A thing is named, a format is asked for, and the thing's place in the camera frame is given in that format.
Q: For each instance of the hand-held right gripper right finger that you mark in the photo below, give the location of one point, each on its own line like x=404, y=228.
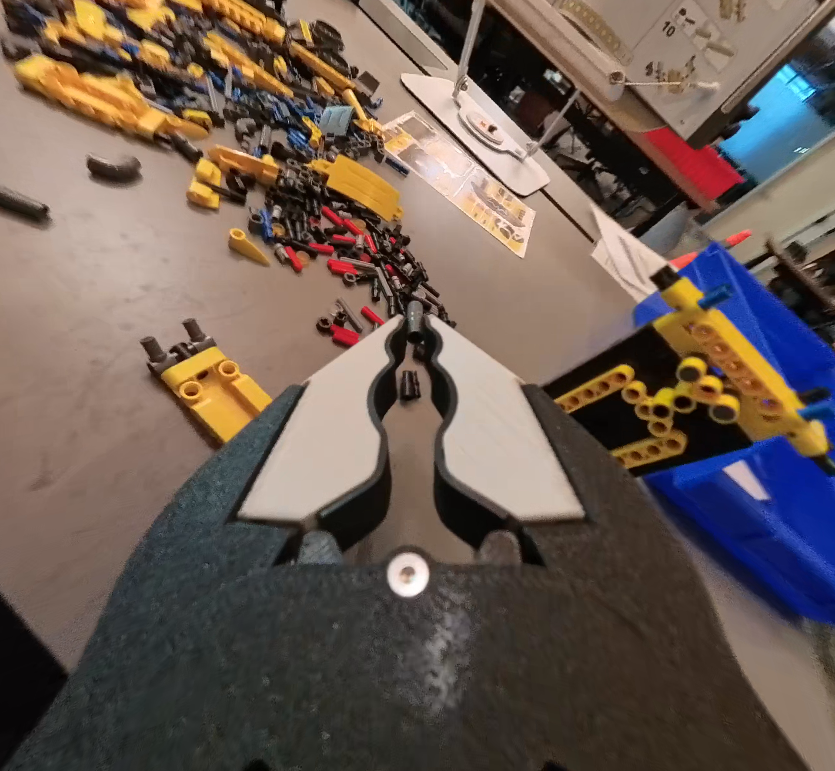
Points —
x=509, y=451

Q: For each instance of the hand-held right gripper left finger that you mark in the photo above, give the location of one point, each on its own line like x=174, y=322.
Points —
x=313, y=451

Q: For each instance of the black connector pin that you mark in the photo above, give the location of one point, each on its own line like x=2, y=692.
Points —
x=409, y=386

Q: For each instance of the dark grey tube connector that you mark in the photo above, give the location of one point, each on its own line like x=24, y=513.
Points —
x=415, y=320
x=23, y=203

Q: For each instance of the grey elbow pipe piece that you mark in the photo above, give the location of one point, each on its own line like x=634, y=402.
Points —
x=114, y=167

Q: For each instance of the black yellow brick assembly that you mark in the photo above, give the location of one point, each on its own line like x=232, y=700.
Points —
x=606, y=422

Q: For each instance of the yellow block with grey pins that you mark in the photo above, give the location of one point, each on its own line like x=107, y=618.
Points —
x=215, y=386

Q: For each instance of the small yellow cone piece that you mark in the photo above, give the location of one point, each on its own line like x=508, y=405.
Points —
x=248, y=247

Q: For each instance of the white paper sheet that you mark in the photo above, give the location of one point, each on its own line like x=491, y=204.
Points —
x=626, y=255

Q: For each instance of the blue plastic bin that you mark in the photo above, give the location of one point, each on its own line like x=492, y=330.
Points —
x=750, y=523

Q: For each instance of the yellow curved panel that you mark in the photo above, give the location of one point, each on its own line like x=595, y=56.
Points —
x=359, y=187

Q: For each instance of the small white disc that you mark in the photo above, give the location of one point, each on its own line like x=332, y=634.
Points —
x=476, y=125

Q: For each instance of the white document stand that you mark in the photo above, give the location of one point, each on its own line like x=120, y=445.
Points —
x=443, y=99

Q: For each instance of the pile of yellow blue building pieces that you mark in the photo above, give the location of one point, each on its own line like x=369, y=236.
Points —
x=85, y=89

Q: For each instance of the instruction booklet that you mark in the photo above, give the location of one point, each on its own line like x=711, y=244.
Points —
x=717, y=33

